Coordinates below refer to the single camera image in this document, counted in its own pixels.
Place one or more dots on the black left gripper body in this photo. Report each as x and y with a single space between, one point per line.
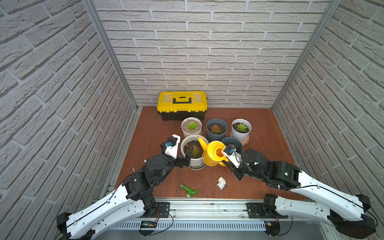
182 160

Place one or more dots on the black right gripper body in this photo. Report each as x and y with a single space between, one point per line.
239 171

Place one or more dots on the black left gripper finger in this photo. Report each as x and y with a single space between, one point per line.
188 152
186 161

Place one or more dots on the large white round pot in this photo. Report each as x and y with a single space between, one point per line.
191 144

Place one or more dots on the yellow plastic watering can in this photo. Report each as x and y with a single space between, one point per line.
212 154

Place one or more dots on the small white faceted pot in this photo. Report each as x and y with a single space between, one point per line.
191 126

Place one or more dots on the blue pot front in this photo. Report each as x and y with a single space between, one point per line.
233 142

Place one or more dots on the blue pot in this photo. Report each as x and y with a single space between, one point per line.
233 142
216 130

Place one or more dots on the blue pot back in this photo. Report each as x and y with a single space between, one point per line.
216 130

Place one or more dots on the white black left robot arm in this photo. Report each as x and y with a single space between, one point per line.
133 198

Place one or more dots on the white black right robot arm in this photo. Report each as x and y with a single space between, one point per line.
347 213

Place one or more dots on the white PVC elbow fitting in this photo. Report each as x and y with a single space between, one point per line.
221 183

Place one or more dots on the green spray nozzle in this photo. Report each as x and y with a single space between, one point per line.
190 192

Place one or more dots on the yellow black plastic toolbox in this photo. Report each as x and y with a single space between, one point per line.
177 106

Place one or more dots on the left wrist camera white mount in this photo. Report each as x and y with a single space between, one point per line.
171 146

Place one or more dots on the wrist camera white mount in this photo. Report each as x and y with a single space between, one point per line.
171 146
232 155

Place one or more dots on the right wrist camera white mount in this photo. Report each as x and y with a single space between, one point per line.
232 155

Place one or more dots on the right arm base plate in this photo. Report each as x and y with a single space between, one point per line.
261 211

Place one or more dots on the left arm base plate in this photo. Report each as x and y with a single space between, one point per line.
161 211

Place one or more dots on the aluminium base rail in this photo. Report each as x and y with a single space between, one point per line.
210 215

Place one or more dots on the aluminium frame corner post left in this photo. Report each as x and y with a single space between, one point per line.
94 16

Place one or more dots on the aluminium frame corner post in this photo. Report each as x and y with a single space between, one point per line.
94 16
324 21

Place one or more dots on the aluminium frame corner post right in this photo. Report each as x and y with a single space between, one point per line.
324 21

